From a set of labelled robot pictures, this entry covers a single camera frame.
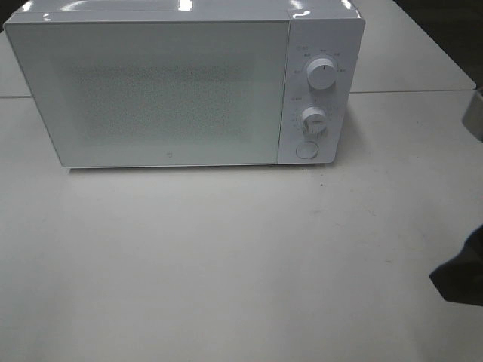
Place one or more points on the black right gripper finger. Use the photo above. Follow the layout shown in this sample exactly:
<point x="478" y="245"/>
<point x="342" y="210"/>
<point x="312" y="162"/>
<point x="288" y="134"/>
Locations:
<point x="473" y="117"/>

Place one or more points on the white timer knob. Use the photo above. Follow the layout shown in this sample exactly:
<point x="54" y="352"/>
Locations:
<point x="313" y="120"/>

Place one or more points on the round white door button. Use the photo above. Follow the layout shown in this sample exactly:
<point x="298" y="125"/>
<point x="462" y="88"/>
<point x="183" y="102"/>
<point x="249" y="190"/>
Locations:
<point x="307" y="150"/>

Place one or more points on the white microwave door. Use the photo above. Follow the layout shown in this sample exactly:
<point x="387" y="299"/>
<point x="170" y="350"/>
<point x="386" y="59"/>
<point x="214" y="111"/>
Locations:
<point x="156" y="94"/>

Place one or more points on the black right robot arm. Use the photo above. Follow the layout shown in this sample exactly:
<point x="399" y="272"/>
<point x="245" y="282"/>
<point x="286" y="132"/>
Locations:
<point x="459" y="280"/>

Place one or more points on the upper white power knob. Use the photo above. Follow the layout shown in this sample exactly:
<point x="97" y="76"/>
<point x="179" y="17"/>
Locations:
<point x="321" y="73"/>

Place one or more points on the white microwave oven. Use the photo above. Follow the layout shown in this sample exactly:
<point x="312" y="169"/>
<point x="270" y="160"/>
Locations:
<point x="315" y="29"/>

